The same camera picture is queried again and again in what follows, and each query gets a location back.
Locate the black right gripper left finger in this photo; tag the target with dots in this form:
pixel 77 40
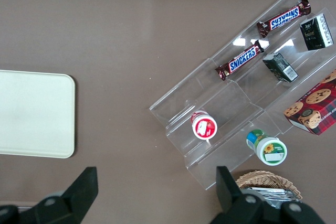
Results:
pixel 78 195

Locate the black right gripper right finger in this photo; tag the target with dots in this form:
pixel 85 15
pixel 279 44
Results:
pixel 231 203

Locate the oval wicker basket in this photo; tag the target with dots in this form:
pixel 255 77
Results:
pixel 262 179

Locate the silver aluminium foil tray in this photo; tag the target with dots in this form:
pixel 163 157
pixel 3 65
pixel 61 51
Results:
pixel 273 195

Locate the cream rectangular plastic tray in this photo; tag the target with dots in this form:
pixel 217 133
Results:
pixel 34 113

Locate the green lid sunflower cup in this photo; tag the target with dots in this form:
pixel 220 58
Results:
pixel 270 150

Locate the red lid yogurt cup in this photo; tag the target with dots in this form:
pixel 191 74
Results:
pixel 204 128

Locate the clear acrylic stepped display stand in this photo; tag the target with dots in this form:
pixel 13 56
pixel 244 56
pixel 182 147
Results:
pixel 228 103

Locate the red tartan cookie box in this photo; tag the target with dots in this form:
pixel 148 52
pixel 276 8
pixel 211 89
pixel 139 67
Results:
pixel 315 108

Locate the brown Snickers chocolate bar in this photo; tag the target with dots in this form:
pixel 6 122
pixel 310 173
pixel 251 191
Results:
pixel 242 60
pixel 284 18

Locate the dark green drink carton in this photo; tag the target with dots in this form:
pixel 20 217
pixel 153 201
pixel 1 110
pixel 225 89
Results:
pixel 279 67
pixel 315 33

